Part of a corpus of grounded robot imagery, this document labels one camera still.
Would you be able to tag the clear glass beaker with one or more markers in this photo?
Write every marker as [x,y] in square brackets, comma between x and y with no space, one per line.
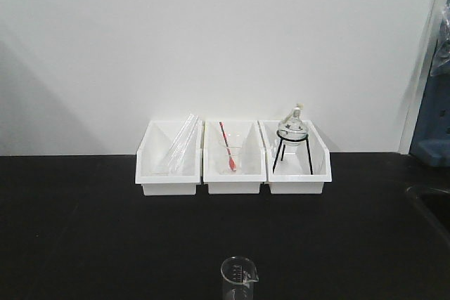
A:
[239,275]

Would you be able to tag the small beaker in bin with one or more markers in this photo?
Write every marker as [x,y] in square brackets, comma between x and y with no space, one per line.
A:
[224,159]

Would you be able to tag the middle white plastic bin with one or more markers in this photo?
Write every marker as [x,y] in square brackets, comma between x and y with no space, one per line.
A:
[244,134]

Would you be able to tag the white plastic bin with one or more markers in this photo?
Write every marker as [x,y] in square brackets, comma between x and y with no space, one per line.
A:
[244,134]
[301,169]
[154,145]

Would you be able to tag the red black stirring rod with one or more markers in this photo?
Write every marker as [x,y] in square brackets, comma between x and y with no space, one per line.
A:
[232,163]

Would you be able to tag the glass tubes bundle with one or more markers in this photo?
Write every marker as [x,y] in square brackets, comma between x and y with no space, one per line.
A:
[177,150]

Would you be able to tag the left white plastic bin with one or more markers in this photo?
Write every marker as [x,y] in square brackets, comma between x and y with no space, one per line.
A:
[154,145]

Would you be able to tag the round glass flask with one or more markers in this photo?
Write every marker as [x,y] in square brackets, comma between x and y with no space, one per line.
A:
[293,123]

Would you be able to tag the black metal tripod stand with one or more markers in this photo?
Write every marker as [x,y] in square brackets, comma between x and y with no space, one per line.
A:
[285,138]

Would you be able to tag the right white plastic bin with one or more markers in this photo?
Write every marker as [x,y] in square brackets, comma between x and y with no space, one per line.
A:
[301,169]

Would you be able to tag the blue equipment at right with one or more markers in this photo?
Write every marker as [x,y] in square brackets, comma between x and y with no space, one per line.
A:
[430,142]

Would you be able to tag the black sink basin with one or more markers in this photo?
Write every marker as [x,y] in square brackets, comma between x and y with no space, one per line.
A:
[432,203]

